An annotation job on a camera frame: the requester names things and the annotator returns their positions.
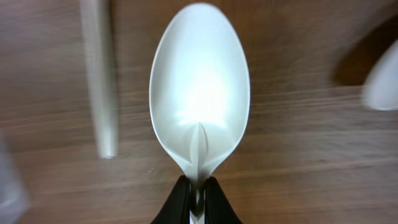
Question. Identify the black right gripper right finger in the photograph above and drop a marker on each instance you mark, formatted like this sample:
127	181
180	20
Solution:
217	207

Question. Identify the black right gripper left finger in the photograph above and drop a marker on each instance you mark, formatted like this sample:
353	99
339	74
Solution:
176	209

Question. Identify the white plastic spoon long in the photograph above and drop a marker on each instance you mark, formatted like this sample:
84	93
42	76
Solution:
100	73

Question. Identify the clear plastic container right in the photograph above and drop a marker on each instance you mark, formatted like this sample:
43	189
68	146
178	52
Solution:
14	198

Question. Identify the white spoon translucent handle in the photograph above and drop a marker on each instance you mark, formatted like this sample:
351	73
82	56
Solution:
380	88

